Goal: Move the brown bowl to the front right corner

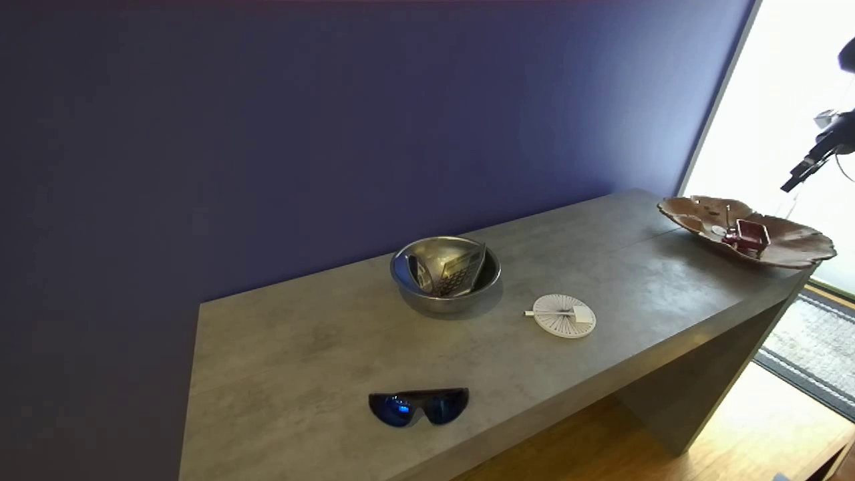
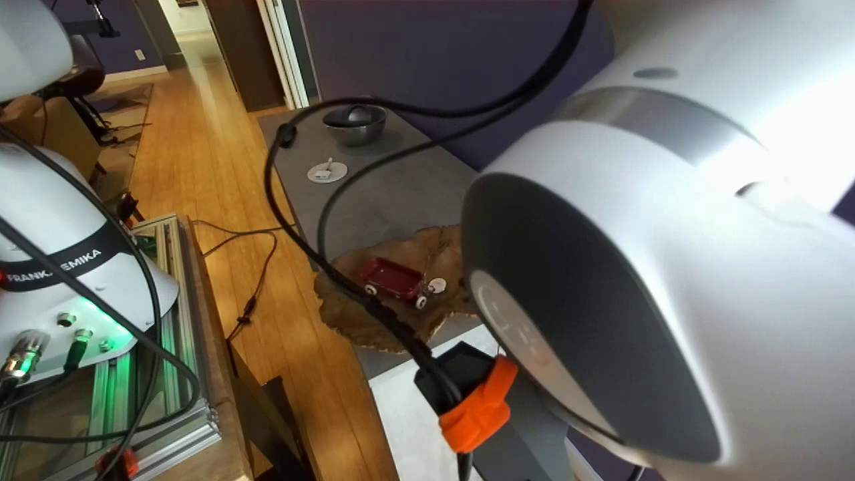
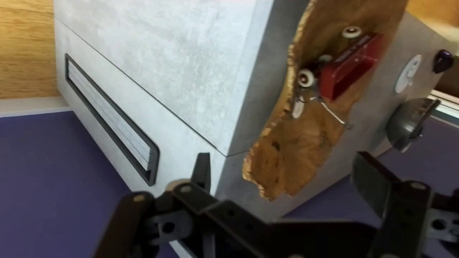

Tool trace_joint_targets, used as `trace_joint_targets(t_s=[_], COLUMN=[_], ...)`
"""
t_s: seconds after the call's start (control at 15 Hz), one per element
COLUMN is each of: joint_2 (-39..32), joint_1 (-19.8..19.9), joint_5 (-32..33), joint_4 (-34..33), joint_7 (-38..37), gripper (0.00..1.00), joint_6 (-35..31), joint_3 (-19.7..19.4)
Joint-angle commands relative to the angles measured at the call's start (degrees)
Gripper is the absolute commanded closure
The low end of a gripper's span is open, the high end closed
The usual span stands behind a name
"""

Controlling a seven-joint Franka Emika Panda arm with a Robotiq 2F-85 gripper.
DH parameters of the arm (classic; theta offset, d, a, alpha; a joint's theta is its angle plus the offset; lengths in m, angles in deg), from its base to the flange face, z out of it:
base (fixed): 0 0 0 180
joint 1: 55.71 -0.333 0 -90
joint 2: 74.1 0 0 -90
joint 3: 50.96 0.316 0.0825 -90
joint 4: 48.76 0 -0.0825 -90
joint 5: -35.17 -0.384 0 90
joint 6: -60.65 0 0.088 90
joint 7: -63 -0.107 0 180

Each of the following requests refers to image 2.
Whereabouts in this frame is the white door frame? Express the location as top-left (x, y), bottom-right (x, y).
top-left (253, 0), bottom-right (320, 112)

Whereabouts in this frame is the dark swivel chair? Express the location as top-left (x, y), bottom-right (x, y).
top-left (50, 31), bottom-right (124, 147)

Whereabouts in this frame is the black stand with clamp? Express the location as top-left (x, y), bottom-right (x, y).
top-left (70, 0), bottom-right (124, 42)

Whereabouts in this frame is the white round disc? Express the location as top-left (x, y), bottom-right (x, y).
top-left (305, 154), bottom-right (349, 187)

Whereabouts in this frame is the thin black floor cable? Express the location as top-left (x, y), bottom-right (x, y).
top-left (189, 217), bottom-right (284, 346)

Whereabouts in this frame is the grey metal bowl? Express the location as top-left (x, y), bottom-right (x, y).
top-left (320, 100), bottom-right (390, 149)

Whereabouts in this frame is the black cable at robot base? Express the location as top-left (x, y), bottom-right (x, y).
top-left (0, 127), bottom-right (202, 481)

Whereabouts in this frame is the brown wooden furniture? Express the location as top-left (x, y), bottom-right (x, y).
top-left (0, 88), bottom-right (108, 182)

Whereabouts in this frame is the orange cable clip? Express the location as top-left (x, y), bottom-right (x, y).
top-left (438, 354), bottom-right (522, 456)

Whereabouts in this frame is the grey concrete-look cabinet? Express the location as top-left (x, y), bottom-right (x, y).
top-left (256, 90), bottom-right (626, 481)

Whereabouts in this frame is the red toy wagon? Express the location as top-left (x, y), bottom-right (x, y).
top-left (355, 253), bottom-right (451, 313)

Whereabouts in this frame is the orange clamp handle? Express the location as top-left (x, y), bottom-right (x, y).
top-left (94, 444), bottom-right (144, 481)

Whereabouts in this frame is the aluminium profile robot stand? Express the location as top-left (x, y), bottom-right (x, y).
top-left (0, 210), bottom-right (225, 481)

